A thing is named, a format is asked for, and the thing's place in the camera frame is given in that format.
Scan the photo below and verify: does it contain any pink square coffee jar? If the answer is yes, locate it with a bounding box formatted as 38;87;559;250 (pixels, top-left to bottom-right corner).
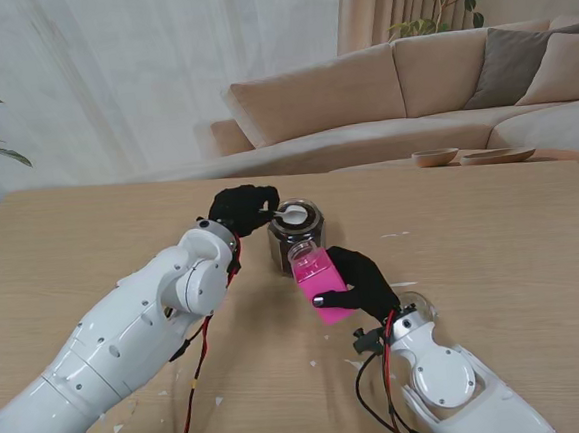
285;236;355;330

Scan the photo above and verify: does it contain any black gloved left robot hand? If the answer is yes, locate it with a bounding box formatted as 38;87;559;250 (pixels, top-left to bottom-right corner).
205;181;284;242

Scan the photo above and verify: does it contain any grey sofa cushion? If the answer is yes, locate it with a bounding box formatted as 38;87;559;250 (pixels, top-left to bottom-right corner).
457;20;579;111

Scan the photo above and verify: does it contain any clear glass jar lid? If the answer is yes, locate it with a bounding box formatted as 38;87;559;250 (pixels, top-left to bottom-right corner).
395;288;438;330

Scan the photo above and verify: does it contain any white plastic measuring spoon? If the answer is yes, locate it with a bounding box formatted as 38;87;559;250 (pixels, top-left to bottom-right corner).
258;201;311;229

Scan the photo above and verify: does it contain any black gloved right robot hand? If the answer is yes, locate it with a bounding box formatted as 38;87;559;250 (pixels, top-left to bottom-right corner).
308;240;400;332

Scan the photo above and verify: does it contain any small wooden bowl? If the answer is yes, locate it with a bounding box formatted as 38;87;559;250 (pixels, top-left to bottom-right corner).
411;146;462;170

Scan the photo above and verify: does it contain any beige pleated curtain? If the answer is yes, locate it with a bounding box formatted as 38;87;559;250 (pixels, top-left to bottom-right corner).
333;0;495;56

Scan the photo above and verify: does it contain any beige sofa cushion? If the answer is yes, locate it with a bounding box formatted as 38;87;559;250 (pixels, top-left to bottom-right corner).
510;30;579;107

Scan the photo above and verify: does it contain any glass jar of coffee beans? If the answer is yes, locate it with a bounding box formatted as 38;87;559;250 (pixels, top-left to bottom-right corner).
264;196;331;281

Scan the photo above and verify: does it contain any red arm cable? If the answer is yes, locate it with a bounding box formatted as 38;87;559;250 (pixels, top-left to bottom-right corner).
378;309;413;433
156;233;258;433

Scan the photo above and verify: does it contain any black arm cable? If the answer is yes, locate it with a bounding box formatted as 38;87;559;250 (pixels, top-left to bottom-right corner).
164;317;210;363
352;350;428;433

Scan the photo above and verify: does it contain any shallow wooden plate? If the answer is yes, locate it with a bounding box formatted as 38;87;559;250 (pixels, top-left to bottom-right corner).
458;146;538;168

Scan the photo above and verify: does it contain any white sheer curtain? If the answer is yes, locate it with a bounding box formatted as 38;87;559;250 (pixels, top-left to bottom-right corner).
0;0;358;196

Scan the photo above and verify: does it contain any beige fabric sofa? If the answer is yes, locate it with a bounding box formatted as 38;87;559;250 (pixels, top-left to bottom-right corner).
204;13;579;203

